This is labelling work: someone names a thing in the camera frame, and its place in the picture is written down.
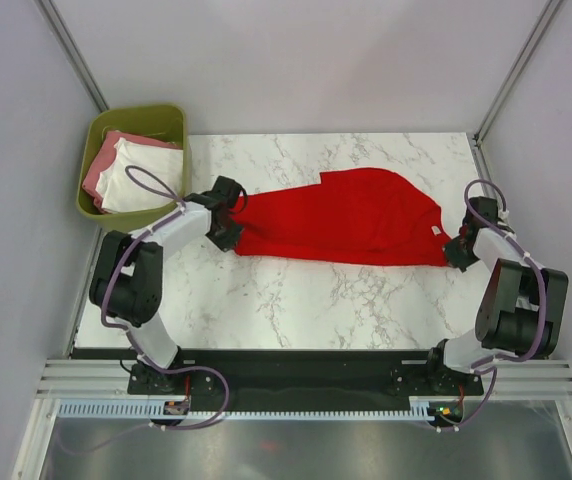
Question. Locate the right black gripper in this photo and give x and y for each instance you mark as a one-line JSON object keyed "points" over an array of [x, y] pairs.
{"points": [[454, 258]]}

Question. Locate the aluminium rail profile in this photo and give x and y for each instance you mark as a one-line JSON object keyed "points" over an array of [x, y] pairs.
{"points": [[532, 380]]}

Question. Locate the white folded t shirt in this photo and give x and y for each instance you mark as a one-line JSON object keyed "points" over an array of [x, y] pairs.
{"points": [[141, 177]]}

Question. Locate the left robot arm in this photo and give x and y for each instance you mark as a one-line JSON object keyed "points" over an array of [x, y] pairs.
{"points": [[127, 282]]}

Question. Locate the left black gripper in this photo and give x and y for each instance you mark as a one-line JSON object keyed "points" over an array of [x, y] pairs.
{"points": [[227, 243]]}

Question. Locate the red t shirt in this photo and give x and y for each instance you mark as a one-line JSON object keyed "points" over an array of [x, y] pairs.
{"points": [[365, 216]]}

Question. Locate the right aluminium frame post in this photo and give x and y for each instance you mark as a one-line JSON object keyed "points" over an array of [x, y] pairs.
{"points": [[526, 53]]}

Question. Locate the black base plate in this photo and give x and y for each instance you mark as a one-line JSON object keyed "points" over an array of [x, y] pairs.
{"points": [[306, 378]]}

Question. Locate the olive green plastic bin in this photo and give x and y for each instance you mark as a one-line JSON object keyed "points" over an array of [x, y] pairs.
{"points": [[162, 124]]}

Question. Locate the aluminium frame post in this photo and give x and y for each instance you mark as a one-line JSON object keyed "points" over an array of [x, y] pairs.
{"points": [[65, 39], [526, 53]]}

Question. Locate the pink folded t shirt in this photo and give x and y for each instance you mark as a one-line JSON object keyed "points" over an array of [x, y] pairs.
{"points": [[106, 157]]}

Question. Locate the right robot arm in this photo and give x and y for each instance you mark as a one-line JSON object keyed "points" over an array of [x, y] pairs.
{"points": [[521, 310]]}

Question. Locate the left aluminium frame post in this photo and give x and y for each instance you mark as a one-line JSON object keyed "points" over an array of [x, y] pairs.
{"points": [[65, 39]]}

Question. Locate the white slotted cable duct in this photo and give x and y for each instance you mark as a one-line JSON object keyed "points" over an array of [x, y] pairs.
{"points": [[162, 410]]}

